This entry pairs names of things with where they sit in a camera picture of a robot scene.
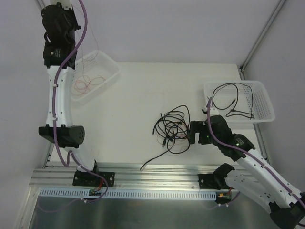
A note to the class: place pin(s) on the right aluminium frame post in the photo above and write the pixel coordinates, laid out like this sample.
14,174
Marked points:
263,33

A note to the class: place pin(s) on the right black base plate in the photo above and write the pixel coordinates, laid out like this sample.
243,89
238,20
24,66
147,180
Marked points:
212,181

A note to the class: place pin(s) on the aluminium mounting rail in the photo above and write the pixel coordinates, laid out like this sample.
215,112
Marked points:
128,176

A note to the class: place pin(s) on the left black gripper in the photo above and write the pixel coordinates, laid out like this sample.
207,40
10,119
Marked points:
59,18

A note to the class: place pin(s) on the white slotted cable duct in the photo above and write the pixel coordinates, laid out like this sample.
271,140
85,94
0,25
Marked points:
128,194

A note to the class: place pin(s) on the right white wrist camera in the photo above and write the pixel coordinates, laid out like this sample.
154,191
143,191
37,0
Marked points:
212,111

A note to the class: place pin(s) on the right white plastic basket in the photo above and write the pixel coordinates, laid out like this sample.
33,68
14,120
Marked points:
242,102

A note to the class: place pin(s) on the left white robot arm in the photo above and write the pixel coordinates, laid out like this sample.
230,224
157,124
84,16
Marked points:
60,51

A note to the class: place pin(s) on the left aluminium frame post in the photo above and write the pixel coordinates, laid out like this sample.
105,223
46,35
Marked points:
41,3

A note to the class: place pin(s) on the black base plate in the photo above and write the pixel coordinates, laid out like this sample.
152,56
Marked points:
85,179
212,181

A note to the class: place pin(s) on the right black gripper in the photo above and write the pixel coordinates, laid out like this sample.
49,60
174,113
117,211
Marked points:
195,131

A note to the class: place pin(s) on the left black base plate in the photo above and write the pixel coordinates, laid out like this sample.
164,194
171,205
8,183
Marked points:
85,179

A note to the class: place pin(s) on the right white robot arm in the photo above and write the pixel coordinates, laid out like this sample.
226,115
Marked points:
284,203

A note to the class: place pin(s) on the left white plastic basket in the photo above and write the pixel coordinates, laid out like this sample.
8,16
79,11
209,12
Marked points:
94,73

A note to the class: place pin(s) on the white plastic basket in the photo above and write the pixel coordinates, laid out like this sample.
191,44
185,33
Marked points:
242,102
94,73

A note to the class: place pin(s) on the aluminium frame post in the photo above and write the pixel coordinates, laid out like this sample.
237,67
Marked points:
41,3
263,33

